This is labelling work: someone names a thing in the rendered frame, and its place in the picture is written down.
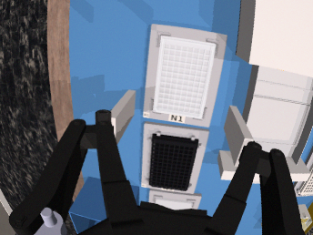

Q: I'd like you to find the blue bench mat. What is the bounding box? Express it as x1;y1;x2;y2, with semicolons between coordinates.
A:
69;0;262;235

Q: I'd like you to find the blue open-top bin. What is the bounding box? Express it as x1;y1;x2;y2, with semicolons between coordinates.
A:
69;177;139;234

